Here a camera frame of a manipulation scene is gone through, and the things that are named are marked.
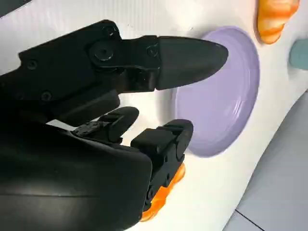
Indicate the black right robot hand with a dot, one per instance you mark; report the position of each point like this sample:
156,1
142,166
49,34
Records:
60,156

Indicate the orange and white bread roll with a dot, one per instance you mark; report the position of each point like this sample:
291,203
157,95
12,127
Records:
272,21
157,201

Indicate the lilac plate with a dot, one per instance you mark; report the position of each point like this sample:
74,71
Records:
216,108

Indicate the pale green mug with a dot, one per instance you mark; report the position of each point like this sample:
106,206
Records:
300,55

